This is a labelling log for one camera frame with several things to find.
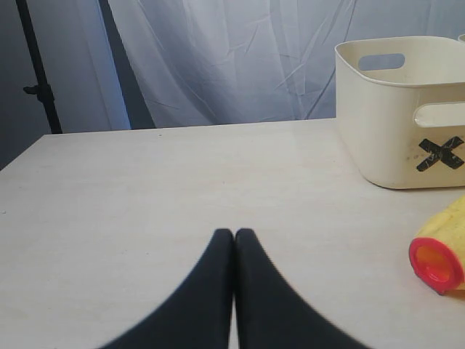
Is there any cream bin marked X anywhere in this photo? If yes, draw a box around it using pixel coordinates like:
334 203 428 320
335 36 464 189

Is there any white backdrop curtain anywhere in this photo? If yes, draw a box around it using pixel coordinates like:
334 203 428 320
0 0 465 172

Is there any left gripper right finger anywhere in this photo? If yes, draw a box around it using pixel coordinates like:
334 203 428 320
235 228 358 348

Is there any headless rubber chicken body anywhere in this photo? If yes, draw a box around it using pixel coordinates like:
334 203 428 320
408 196 464 294

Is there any black light stand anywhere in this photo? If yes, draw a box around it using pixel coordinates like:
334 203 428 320
15 0 62 135

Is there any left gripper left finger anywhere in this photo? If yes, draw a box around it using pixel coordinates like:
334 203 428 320
103 228 233 348

